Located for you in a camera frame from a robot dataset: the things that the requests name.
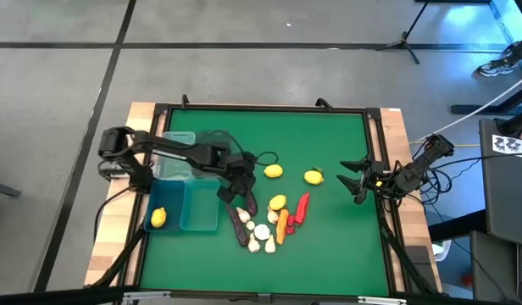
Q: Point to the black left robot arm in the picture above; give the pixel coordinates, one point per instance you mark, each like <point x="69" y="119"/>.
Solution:
<point x="168" y="146"/>

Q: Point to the dark furniture foot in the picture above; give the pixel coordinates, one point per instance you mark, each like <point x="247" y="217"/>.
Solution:
<point x="4" y="188"/>

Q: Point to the small white object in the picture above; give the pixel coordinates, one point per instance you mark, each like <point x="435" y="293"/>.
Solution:
<point x="441" y="250"/>

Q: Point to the person's leg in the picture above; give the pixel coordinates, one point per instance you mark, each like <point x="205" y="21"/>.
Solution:
<point x="521" y="51"/>

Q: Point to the orange carrot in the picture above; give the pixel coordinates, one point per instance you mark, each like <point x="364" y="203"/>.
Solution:
<point x="281" y="226"/>

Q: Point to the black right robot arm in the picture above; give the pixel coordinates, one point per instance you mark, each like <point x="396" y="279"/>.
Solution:
<point x="418" y="169"/>

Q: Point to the purple eggplant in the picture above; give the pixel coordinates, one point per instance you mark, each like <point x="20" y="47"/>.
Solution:
<point x="251" y="206"/>
<point x="237" y="224"/>

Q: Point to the person's shoe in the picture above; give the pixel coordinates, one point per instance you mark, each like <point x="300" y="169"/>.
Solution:
<point x="494" y="68"/>

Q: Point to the small red pepper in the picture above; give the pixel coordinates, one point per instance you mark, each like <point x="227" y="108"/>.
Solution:
<point x="290" y="230"/>
<point x="290" y="220"/>

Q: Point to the blue plastic bin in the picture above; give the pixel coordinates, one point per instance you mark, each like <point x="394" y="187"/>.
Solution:
<point x="172" y="199"/>

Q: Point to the beige garlic bulb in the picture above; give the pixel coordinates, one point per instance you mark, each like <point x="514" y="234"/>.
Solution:
<point x="243" y="215"/>
<point x="270" y="245"/>
<point x="253" y="245"/>
<point x="272" y="217"/>

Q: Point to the white paper number tag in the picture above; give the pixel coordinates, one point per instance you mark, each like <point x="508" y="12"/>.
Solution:
<point x="509" y="145"/>

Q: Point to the long red pepper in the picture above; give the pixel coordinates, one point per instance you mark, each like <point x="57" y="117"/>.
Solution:
<point x="302" y="207"/>

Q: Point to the dark grey box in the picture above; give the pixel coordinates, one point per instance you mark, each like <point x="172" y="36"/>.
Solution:
<point x="494" y="271"/>

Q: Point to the round white garlic bulb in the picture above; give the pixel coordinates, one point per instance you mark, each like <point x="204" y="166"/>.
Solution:
<point x="262" y="231"/>

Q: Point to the dark grey cabinet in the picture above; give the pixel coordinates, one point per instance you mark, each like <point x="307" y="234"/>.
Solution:
<point x="507" y="190"/>

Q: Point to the black diagonal frame strut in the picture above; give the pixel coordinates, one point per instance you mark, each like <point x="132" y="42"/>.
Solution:
<point x="125" y="254"/>
<point x="403" y="254"/>

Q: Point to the black frame clamp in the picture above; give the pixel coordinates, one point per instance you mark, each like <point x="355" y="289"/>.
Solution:
<point x="324" y="103"/>
<point x="185" y="101"/>

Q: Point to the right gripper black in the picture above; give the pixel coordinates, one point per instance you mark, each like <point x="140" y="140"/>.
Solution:
<point x="373" y="180"/>

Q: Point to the black table frame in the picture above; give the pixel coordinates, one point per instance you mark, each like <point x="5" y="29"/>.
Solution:
<point x="265" y="107"/>

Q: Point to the clear plastic bin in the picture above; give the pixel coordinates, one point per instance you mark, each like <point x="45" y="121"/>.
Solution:
<point x="176" y="169"/>

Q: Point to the small red object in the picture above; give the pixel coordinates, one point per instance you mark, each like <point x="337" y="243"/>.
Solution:
<point x="467" y="279"/>

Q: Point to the black desk leg bar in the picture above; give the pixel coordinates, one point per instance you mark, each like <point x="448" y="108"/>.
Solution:
<point x="456" y="224"/>
<point x="490" y="108"/>

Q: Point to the small white garlic clove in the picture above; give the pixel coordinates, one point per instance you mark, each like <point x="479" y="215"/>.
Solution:
<point x="250" y="225"/>

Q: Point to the silver metal bracket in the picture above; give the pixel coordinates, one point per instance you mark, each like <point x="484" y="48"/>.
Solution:
<point x="381" y="301"/>
<point x="146" y="295"/>

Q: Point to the dark grey plastic bin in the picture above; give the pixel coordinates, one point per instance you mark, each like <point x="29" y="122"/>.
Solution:
<point x="214" y="140"/>

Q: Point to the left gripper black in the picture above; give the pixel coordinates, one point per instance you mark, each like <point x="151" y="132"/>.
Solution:
<point x="242" y="175"/>

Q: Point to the teal plastic bin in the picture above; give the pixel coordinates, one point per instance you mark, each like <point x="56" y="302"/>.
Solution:
<point x="199" y="207"/>

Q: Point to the black frame crossbar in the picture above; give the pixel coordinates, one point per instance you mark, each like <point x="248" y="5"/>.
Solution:
<point x="53" y="296"/>

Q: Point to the green table mat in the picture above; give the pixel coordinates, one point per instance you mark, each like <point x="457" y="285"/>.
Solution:
<point x="286" y="262"/>

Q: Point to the small green pepper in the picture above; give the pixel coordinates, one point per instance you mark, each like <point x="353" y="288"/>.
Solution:
<point x="318" y="169"/>

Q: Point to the black tripod stand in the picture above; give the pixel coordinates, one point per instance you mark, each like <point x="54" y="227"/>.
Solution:
<point x="404" y="40"/>

